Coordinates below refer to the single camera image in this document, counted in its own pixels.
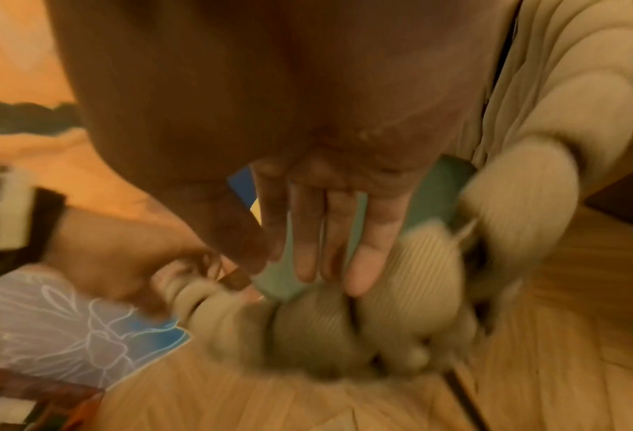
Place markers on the teal strip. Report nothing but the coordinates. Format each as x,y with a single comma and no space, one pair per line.
436,189

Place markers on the blue floral sheet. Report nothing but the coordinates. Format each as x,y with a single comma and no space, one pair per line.
55,324

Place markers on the person's left hand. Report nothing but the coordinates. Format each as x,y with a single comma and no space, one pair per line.
113,256

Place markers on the colourful printed box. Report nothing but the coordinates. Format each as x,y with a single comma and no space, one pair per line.
33,400

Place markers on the person's right hand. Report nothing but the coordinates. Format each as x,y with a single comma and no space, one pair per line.
252,92

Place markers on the dark wooden furniture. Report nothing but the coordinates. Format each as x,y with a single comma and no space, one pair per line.
628,198

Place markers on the dark green cloth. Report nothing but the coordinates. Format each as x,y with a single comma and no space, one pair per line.
23,115

